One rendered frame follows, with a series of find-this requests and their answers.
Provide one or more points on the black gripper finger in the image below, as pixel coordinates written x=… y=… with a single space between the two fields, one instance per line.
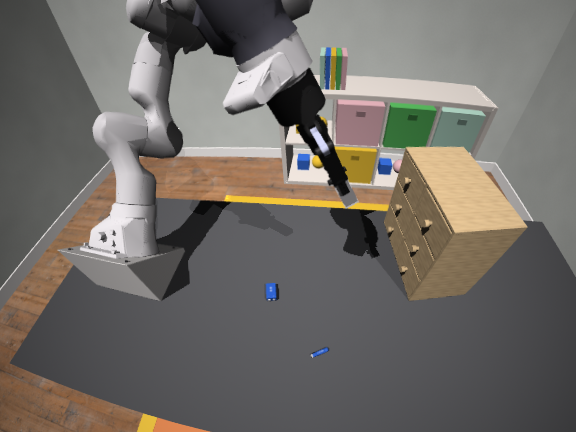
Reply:
x=329 y=158
x=299 y=128

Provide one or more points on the light wooden chest of drawers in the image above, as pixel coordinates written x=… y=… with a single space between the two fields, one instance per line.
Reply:
x=483 y=222

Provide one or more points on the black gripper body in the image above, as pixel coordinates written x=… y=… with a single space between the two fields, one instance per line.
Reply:
x=299 y=105

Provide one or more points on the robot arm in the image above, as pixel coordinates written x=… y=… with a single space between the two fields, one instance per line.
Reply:
x=269 y=54

